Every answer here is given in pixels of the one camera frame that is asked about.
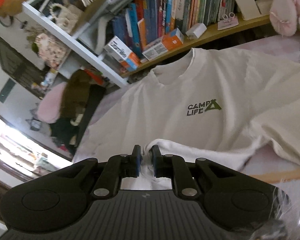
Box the dark framed picture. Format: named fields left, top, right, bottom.
left=0, top=32, right=48, bottom=98

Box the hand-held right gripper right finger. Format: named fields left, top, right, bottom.
left=150, top=145, right=228, bottom=198

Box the row of colourful books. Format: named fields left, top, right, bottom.
left=110, top=0, right=255, bottom=58

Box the pink floral bag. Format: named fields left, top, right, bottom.
left=35, top=32, right=68, bottom=68

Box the brown plush toy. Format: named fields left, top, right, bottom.
left=0, top=0, right=23, bottom=18

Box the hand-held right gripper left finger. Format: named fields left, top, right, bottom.
left=65, top=144, right=142, bottom=198

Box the pink cushion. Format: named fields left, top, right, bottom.
left=37, top=82, right=68, bottom=123

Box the tall orange white box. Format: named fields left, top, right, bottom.
left=104, top=36, right=141, bottom=72

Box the pink card with clips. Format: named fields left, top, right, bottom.
left=217, top=12, right=239, bottom=30

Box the white wooden bookshelf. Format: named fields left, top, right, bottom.
left=22, top=0, right=273, bottom=85

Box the olive green bag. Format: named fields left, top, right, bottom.
left=61, top=70, right=105, bottom=125

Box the cream bag pearl handle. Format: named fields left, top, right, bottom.
left=49, top=4, right=83, bottom=34

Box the open white cardboard box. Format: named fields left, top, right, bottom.
left=231, top=0, right=261, bottom=20

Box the pink checked cartoon mat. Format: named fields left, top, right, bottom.
left=72, top=34, right=300, bottom=230

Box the flat orange white box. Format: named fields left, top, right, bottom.
left=141, top=29, right=184, bottom=60

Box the pink white plush toy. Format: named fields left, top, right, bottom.
left=269, top=0, right=300, bottom=40

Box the white logo t-shirt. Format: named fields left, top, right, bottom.
left=72, top=47, right=300, bottom=190

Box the white rounded small box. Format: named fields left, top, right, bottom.
left=186, top=23, right=207, bottom=39

